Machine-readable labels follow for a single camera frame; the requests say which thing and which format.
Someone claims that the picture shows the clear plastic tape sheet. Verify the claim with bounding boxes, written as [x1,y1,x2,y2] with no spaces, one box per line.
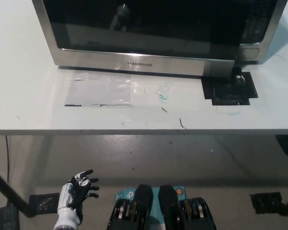
[61,73,175,107]

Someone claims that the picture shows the stainless Farberware microwave body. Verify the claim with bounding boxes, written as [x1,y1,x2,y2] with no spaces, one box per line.
[57,0,288,80]

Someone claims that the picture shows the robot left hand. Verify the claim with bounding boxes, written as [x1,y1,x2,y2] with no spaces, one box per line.
[59,169,100,215]

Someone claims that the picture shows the black robot torso teal top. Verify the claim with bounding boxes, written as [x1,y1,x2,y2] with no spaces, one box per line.
[107,184,218,230]

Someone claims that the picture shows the black tape patch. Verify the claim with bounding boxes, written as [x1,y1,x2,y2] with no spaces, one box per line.
[201,71,259,106]

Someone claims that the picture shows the thin black cable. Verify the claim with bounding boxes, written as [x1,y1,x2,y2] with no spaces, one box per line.
[5,135,11,206]

